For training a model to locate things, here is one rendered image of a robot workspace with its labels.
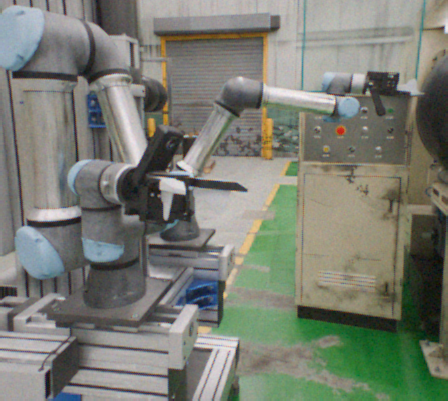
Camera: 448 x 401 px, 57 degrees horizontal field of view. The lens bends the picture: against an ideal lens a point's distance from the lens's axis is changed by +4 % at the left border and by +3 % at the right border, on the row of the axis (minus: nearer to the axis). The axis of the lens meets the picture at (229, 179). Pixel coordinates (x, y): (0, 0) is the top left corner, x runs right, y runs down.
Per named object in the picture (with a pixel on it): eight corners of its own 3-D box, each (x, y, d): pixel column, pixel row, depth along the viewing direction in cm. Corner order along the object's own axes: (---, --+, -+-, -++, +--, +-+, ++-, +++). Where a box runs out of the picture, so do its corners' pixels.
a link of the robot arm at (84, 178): (101, 196, 85) (98, 156, 84) (135, 203, 79) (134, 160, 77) (65, 203, 79) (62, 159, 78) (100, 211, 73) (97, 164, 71)
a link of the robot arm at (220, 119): (157, 194, 154) (233, 70, 149) (160, 187, 168) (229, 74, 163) (184, 210, 156) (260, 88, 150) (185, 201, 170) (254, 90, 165)
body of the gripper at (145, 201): (195, 222, 69) (147, 212, 76) (199, 172, 68) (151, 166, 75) (162, 227, 62) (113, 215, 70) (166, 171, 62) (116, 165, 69)
